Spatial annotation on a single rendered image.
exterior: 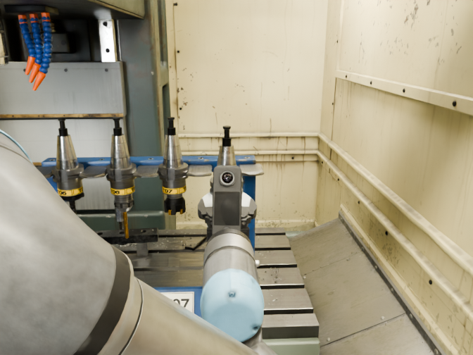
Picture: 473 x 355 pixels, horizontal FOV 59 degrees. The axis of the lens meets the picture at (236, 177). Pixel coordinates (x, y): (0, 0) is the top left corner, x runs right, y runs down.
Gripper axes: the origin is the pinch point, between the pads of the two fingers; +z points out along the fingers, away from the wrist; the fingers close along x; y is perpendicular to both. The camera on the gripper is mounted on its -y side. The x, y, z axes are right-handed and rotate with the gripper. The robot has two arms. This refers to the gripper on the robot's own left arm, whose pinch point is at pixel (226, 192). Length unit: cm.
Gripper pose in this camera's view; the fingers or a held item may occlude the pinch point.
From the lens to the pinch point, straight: 81.1
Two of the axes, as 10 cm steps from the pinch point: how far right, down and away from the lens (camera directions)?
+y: -0.1, 9.4, 3.3
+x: 10.0, 0.0, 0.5
